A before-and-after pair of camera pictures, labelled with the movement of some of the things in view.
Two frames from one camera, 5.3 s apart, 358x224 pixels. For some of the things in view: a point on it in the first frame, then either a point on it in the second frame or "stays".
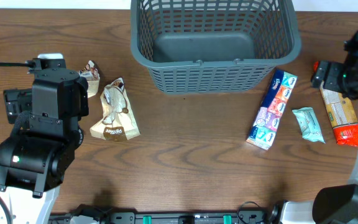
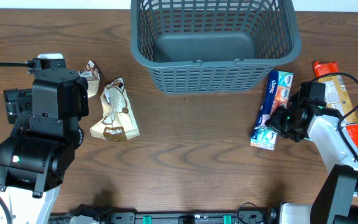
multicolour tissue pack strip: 263,128 stays
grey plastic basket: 213,46 stays
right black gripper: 324,74 -> 278,118
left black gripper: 17,101 stays
